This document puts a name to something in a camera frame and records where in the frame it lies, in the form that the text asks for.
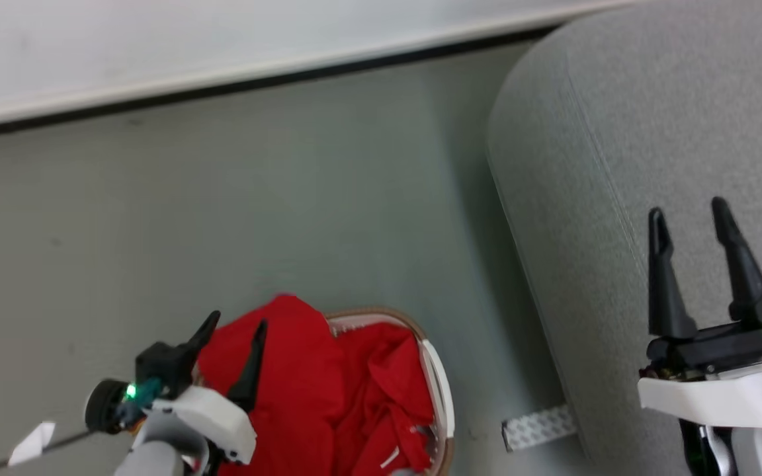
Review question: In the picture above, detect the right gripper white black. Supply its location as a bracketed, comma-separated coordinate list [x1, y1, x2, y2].
[638, 196, 762, 428]

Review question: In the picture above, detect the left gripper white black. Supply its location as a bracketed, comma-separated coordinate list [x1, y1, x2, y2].
[85, 310, 269, 465]

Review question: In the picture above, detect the red clothing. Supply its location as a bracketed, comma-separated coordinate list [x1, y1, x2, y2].
[194, 294, 437, 476]

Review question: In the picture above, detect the white laundry basket brown rim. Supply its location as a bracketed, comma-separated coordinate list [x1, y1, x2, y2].
[323, 306, 456, 476]

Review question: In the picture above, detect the grey fabric sofa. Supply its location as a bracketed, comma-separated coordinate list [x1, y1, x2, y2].
[486, 0, 762, 476]

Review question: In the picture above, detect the white paper tag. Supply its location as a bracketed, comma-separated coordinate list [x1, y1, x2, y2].
[8, 421, 57, 467]

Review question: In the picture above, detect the white patterned tape strip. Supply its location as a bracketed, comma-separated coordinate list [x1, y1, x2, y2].
[501, 404, 578, 454]

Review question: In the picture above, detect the black baseboard strip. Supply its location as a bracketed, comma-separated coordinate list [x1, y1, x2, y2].
[0, 22, 564, 141]

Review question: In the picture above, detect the thin black cable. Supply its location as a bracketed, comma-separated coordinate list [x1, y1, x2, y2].
[0, 428, 93, 476]

